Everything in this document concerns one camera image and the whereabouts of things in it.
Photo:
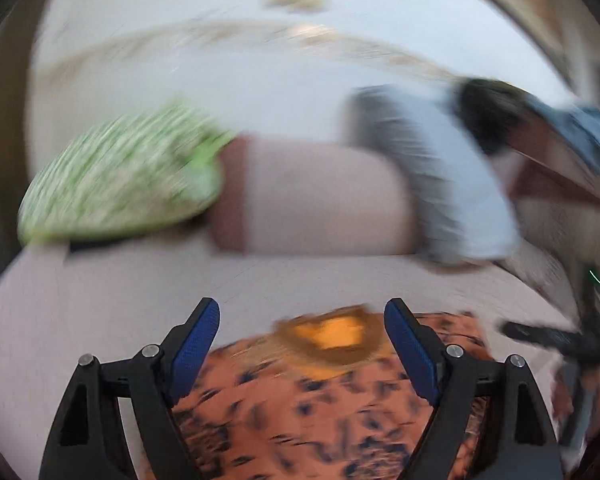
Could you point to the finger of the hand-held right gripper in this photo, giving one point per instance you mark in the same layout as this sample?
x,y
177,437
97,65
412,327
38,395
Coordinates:
x,y
535,335

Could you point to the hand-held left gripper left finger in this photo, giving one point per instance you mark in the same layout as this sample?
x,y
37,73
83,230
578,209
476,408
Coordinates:
x,y
196,347

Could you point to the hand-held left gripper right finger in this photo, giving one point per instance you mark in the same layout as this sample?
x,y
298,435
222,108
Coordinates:
x,y
411,347

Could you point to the orange floral garment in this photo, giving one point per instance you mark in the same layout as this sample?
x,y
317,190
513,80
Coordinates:
x,y
305,420

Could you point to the quilted bed cover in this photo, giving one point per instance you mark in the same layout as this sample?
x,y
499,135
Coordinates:
x,y
130,285

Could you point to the light blue pillow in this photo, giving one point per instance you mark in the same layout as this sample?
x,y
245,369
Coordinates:
x,y
445,185

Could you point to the pink bolster pillow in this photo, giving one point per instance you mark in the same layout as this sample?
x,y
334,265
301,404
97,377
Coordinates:
x,y
320,200

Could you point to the green patterned pillow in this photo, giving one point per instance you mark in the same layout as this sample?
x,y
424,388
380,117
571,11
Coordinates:
x,y
120,175

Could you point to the blue patterned cloth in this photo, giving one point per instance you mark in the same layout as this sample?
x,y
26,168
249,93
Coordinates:
x,y
585,135

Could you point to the dark cloth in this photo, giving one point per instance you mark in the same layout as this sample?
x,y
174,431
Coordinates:
x,y
490,110

